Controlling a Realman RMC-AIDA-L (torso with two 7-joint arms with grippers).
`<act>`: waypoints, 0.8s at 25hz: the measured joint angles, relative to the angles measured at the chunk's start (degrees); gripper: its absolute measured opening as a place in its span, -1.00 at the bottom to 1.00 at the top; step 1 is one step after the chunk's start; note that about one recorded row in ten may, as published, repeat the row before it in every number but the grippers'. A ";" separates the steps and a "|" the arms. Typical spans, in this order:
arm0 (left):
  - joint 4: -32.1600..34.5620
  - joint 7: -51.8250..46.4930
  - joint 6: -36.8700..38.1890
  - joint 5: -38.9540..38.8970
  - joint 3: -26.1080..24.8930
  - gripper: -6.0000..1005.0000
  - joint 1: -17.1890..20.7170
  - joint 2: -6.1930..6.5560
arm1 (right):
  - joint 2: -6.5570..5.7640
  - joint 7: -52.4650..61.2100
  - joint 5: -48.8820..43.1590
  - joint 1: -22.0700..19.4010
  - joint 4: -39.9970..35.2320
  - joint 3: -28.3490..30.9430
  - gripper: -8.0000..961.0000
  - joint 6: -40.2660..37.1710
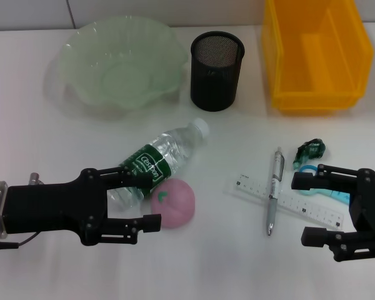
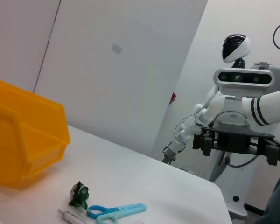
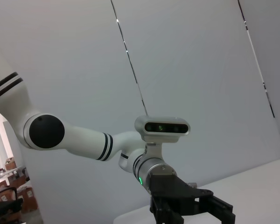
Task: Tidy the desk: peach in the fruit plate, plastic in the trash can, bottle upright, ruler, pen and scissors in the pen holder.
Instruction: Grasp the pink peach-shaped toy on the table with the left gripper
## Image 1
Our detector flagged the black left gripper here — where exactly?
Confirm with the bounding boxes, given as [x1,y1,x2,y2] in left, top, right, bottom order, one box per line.
[6,166,163,247]

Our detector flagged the transparent plastic ruler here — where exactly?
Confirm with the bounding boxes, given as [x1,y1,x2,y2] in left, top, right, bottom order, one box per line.
[227,175,345,232]

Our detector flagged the blue scissors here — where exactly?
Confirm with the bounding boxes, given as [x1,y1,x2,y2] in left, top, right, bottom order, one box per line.
[295,164,353,204]

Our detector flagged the pink toy peach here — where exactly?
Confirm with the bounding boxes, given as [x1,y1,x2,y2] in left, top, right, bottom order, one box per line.
[150,179,196,229]

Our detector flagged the silver ballpoint pen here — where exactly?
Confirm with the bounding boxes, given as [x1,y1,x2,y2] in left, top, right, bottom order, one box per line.
[266,146,286,237]

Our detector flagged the dark green binder clip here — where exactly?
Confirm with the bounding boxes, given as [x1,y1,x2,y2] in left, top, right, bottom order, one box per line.
[292,138,328,171]

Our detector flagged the clear water bottle green label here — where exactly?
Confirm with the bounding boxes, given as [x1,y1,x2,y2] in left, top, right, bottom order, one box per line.
[107,117,210,209]

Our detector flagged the black mesh pen holder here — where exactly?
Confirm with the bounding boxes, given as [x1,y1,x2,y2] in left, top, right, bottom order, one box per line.
[189,30,245,113]

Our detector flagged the green glass fruit plate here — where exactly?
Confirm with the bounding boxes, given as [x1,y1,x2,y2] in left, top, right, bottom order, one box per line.
[54,15,190,113]

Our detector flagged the yellow plastic bin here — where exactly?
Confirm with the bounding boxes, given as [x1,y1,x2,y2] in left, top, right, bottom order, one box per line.
[261,0,374,114]

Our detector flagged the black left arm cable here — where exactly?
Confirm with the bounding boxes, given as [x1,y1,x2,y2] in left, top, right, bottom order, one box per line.
[0,231,39,251]

